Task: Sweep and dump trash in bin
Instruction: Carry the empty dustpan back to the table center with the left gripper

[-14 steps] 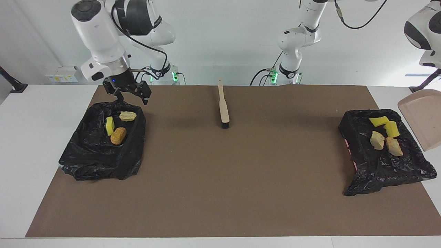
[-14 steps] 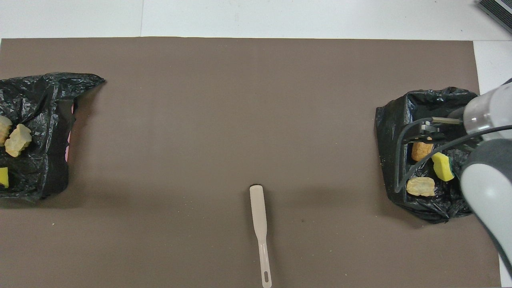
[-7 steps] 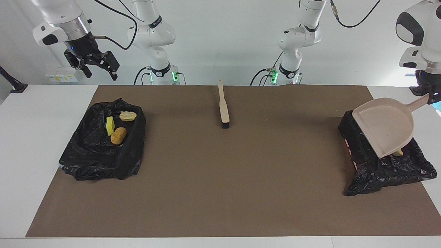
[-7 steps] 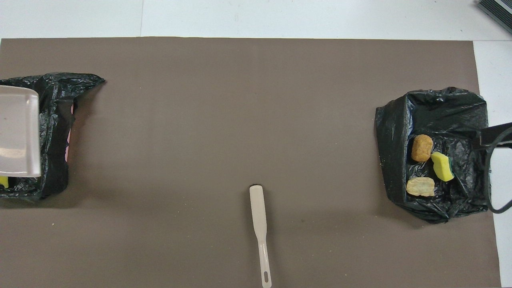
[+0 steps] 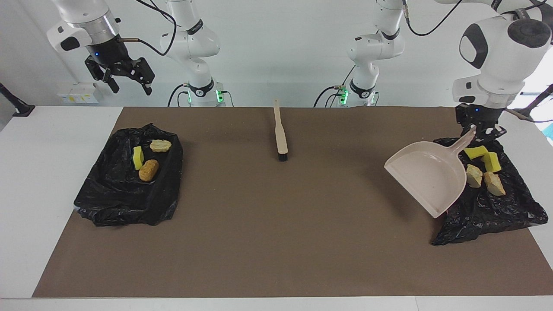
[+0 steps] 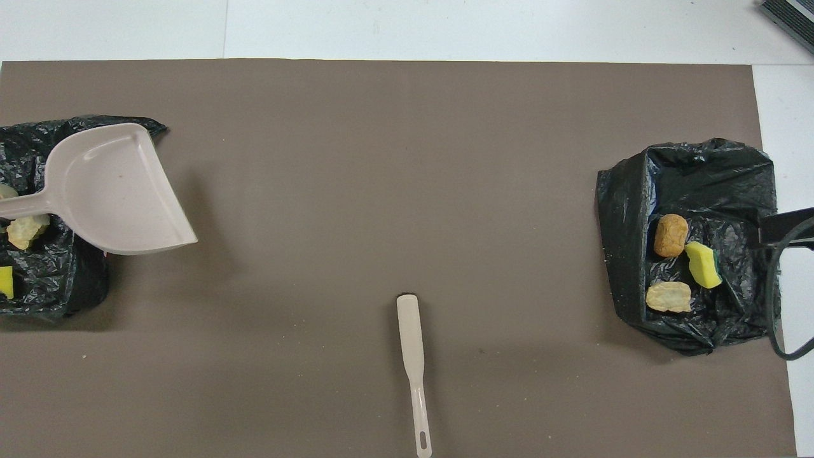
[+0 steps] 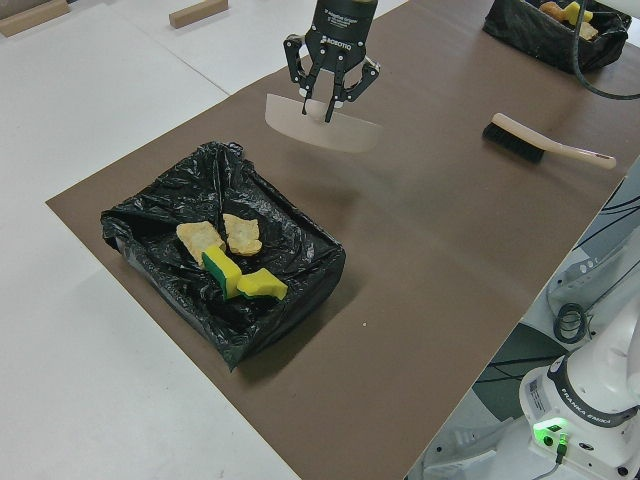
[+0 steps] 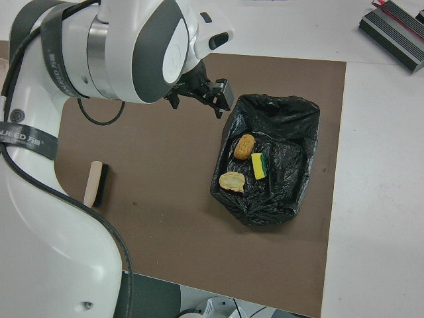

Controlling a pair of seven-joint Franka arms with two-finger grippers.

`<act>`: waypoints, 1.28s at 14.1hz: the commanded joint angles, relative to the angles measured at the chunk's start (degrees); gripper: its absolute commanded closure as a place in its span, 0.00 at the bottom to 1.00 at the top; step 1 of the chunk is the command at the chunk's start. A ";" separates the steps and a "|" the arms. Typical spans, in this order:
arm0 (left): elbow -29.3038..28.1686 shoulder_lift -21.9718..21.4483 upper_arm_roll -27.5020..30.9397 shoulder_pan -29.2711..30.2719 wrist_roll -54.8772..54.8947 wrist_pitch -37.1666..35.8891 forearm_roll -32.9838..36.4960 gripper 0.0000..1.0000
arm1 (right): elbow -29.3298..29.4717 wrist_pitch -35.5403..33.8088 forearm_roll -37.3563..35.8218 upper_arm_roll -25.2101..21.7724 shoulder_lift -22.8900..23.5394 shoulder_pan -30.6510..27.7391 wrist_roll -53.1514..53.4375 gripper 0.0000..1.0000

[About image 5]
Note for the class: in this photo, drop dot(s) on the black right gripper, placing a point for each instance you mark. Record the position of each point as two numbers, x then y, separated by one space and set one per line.
109 52

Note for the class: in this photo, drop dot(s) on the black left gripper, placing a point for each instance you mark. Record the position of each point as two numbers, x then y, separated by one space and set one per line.
477 115

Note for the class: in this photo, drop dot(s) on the yellow and green sponge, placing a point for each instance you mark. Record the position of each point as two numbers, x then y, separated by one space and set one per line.
491 163

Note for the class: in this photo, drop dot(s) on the beige plastic dustpan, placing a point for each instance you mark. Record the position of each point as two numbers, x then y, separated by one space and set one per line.
427 172

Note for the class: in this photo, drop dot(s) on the rounded beige sponge chunk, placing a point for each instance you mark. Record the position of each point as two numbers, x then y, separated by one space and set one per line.
160 145

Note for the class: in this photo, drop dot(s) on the brown sponge chunk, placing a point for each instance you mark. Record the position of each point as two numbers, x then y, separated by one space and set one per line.
148 170

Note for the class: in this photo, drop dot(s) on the beige hand brush black bristles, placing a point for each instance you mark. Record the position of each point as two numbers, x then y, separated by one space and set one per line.
281 138

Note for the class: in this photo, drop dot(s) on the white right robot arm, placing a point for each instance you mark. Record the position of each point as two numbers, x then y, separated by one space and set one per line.
190 43

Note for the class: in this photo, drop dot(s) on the black plastic trash bag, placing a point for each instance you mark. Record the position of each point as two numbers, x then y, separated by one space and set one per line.
488 216
112 198

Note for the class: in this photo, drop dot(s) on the blue object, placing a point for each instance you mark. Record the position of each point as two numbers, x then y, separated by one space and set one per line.
550 131

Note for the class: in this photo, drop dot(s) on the brown paper table mat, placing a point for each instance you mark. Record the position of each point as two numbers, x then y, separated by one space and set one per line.
276 259

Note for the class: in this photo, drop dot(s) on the black camera stand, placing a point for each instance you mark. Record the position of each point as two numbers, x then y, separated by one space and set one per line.
542 97
21 110

